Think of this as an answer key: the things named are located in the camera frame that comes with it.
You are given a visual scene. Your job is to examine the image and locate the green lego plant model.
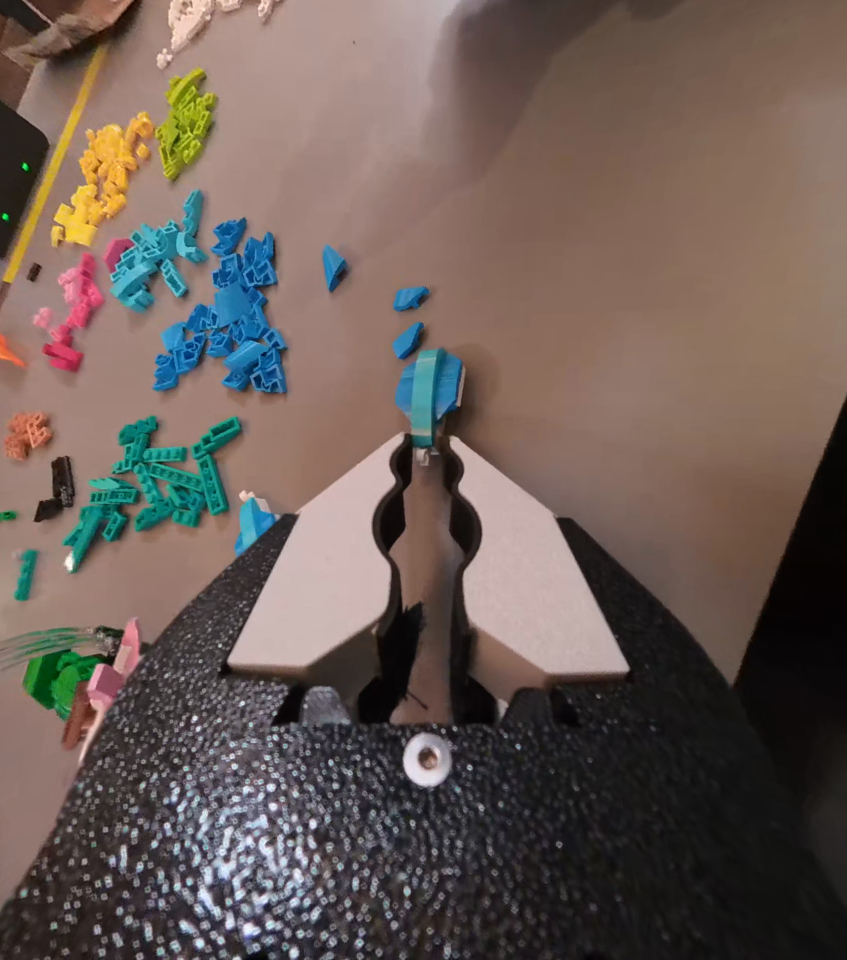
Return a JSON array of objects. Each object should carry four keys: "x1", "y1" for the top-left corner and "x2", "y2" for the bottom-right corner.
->
[{"x1": 22, "y1": 616, "x2": 146, "y2": 751}]

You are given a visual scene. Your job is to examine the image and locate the blue and white lego piece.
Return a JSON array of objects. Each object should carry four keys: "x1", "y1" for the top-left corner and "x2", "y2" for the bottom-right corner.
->
[{"x1": 234, "y1": 491, "x2": 278, "y2": 556}]

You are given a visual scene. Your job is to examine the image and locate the person's dark clothing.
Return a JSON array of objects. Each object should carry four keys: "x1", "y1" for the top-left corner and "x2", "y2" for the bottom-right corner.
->
[{"x1": 734, "y1": 255, "x2": 847, "y2": 960}]

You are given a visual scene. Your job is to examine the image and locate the cluster of salmon lego pieces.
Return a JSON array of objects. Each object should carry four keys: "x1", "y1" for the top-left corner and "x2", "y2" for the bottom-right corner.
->
[{"x1": 3, "y1": 411, "x2": 54, "y2": 462}]

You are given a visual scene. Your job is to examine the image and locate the pile of lime lego pieces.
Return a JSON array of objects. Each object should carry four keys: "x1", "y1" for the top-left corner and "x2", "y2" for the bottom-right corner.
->
[{"x1": 155, "y1": 69, "x2": 216, "y2": 181}]

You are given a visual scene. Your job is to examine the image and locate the pile of yellow lego pieces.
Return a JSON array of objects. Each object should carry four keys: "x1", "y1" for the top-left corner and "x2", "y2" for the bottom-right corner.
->
[{"x1": 50, "y1": 112, "x2": 156, "y2": 249}]

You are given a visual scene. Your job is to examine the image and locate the pile of turquoise lego pieces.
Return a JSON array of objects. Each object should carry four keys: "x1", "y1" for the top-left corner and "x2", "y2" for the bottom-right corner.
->
[{"x1": 104, "y1": 189, "x2": 209, "y2": 315}]

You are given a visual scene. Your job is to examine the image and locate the pile of blue lego pieces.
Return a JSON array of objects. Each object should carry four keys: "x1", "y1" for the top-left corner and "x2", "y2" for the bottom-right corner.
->
[{"x1": 152, "y1": 217, "x2": 290, "y2": 395}]

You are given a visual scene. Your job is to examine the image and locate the yellow tape strip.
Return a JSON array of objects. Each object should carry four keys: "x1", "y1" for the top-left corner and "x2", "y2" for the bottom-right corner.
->
[{"x1": 2, "y1": 43, "x2": 111, "y2": 285}]

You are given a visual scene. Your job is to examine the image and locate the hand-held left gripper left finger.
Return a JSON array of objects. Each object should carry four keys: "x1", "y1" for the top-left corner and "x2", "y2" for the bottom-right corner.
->
[{"x1": 224, "y1": 431, "x2": 408, "y2": 710}]

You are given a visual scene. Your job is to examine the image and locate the clear plastic stems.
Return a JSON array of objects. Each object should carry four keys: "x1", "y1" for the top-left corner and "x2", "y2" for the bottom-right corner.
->
[{"x1": 0, "y1": 626, "x2": 106, "y2": 702}]

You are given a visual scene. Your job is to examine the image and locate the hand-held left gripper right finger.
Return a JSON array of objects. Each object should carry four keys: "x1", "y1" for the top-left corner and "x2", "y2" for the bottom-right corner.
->
[{"x1": 447, "y1": 435, "x2": 632, "y2": 706}]

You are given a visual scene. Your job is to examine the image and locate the pile of teal lego pieces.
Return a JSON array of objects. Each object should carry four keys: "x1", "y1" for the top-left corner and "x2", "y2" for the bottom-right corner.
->
[{"x1": 63, "y1": 416, "x2": 243, "y2": 575}]

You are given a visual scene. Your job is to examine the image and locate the blue lego assembly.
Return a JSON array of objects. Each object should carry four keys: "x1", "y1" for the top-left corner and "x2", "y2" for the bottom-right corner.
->
[{"x1": 393, "y1": 348, "x2": 467, "y2": 468}]

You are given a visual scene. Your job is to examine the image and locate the pile of white lego pieces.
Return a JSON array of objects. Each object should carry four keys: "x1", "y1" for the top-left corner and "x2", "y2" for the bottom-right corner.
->
[{"x1": 157, "y1": 0, "x2": 286, "y2": 70}]

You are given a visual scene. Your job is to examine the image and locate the pile of pink lego pieces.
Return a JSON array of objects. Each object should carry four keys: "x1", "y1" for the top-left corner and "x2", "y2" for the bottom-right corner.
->
[{"x1": 32, "y1": 251, "x2": 106, "y2": 374}]

